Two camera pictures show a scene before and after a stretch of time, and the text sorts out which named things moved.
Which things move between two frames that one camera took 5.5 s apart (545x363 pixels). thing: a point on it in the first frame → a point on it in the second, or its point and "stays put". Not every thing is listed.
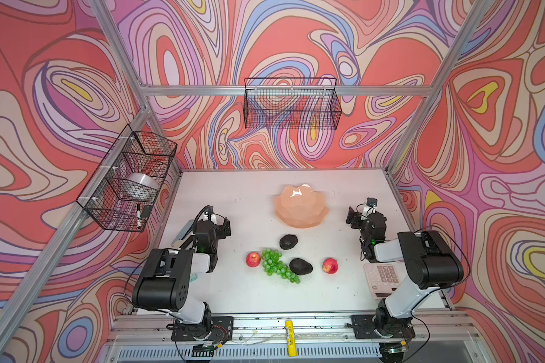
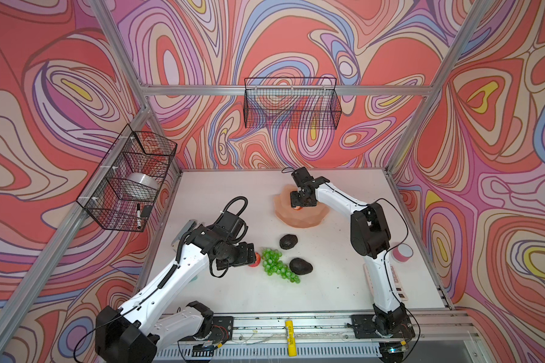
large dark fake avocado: (300, 266) stays put
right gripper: (356, 218) → (294, 200)
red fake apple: (253, 259) stays put
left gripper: (219, 229) → (247, 256)
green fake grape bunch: (272, 265) stays put
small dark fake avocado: (288, 241) stays put
